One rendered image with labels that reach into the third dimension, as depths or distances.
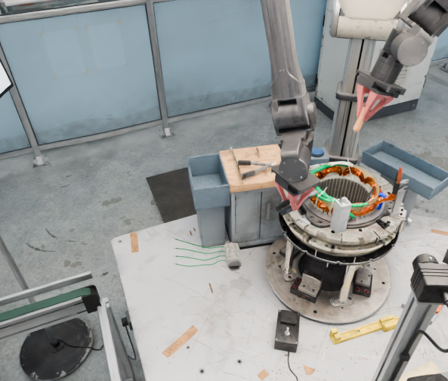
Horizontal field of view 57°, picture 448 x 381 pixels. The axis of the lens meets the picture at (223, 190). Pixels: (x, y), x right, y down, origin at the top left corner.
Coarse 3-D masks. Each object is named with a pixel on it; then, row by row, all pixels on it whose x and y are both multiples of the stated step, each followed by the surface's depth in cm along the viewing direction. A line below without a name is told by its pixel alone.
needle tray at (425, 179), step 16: (384, 144) 138; (368, 160) 133; (384, 160) 136; (400, 160) 135; (416, 160) 131; (384, 176) 132; (416, 176) 129; (432, 176) 128; (416, 192) 123; (432, 192) 119
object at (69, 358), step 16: (80, 320) 208; (32, 336) 201; (48, 336) 201; (64, 336) 201; (80, 336) 200; (32, 352) 195; (48, 352) 195; (64, 352) 194; (80, 352) 194; (32, 368) 189; (48, 368) 189; (64, 368) 188
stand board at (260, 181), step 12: (276, 144) 137; (228, 156) 133; (240, 156) 132; (252, 156) 132; (264, 156) 132; (276, 156) 132; (228, 168) 128; (240, 168) 128; (252, 168) 128; (228, 180) 123; (240, 180) 123; (252, 180) 123; (264, 180) 123
